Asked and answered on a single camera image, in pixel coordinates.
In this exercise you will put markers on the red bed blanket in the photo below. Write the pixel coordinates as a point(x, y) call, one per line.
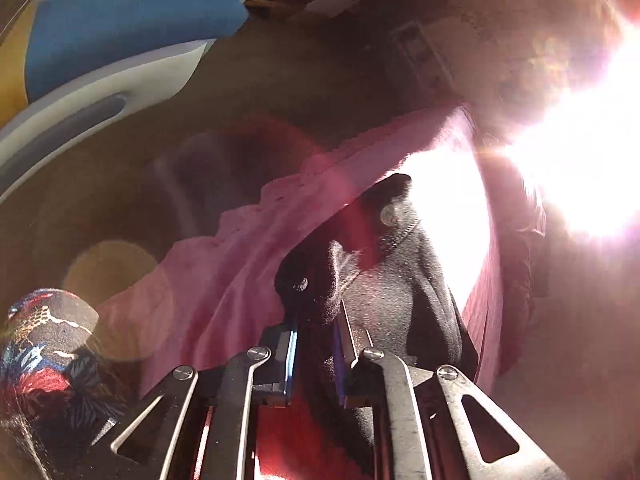
point(212, 296)

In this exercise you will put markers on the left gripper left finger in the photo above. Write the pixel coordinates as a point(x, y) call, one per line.
point(274, 380)

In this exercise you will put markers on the white grey plastic tub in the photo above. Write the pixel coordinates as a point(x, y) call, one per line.
point(82, 107)

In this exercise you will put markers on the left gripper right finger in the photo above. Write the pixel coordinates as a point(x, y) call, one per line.
point(358, 378)

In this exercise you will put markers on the black pants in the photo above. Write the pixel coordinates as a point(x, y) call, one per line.
point(375, 256)

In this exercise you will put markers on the patterned colourful slipper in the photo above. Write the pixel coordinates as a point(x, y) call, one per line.
point(55, 383)

